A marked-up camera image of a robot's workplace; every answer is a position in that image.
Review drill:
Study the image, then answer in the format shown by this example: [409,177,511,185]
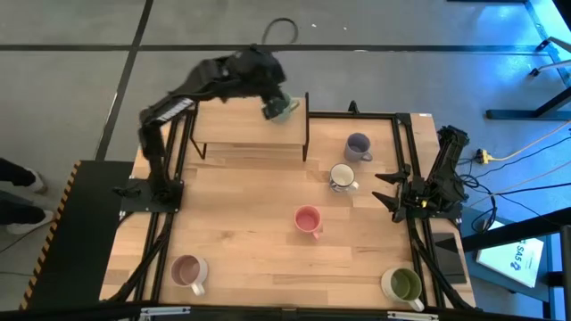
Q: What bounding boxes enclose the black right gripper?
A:
[371,163,442,216]

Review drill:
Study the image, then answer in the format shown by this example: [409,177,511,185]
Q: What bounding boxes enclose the teal green mug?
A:
[269,92,302,125]

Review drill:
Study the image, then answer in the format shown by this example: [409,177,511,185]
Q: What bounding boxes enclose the white blue floral mug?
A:
[328,162,360,193]

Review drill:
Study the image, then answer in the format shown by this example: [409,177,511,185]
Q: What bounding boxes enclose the lavender mug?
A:
[343,132,374,163]

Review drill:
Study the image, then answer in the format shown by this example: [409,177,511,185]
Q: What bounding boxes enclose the pink mug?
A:
[294,204,325,241]

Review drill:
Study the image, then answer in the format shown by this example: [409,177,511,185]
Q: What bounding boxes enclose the white mug olive inside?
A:
[380,267,426,313]

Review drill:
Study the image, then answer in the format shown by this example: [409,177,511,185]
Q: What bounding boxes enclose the white mug mauve inside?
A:
[170,254,210,297]

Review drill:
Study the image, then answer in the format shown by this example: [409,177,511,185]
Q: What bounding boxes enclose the wooden shelf black legs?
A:
[189,92,311,162]

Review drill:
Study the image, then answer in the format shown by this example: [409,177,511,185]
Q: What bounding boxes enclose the black tablet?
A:
[431,231,468,285]

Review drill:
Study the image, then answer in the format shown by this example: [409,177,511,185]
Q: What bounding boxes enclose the black slanted beam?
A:
[460,207,571,254]

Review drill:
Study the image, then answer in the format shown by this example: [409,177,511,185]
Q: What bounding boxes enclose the white printed sign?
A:
[475,220,546,289]

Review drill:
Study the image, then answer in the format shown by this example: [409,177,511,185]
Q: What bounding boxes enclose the black desk foot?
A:
[484,86,571,121]

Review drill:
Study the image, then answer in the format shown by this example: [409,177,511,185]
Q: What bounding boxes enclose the black crossbar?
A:
[0,301,571,321]

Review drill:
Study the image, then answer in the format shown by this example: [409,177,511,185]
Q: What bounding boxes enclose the grey chair base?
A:
[529,36,571,78]

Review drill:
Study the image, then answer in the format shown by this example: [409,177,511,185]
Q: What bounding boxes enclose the black mat hazard stripe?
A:
[18,159,136,311]

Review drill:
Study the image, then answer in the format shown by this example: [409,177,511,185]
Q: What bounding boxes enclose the person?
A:
[0,156,56,236]

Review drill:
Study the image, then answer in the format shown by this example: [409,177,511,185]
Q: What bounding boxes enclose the black aluminium table frame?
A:
[100,100,478,313]

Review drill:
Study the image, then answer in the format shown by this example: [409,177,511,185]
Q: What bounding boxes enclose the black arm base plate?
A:
[399,204,463,220]
[113,177,185,214]

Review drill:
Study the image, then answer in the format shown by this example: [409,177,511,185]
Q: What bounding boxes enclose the black cable loop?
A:
[261,17,301,45]

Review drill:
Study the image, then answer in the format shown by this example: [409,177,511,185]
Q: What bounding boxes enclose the yellow extension cable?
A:
[490,119,571,162]

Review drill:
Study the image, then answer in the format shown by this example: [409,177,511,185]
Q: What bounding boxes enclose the silver metal bracket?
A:
[138,305,192,318]
[386,310,441,321]

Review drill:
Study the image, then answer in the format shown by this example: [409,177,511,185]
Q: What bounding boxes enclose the black power cable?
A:
[463,180,571,235]

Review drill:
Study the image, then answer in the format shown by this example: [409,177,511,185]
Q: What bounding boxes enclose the black upright post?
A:
[542,225,571,321]

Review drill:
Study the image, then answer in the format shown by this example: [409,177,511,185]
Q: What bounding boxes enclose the blue-lit metal rail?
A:
[524,0,571,88]

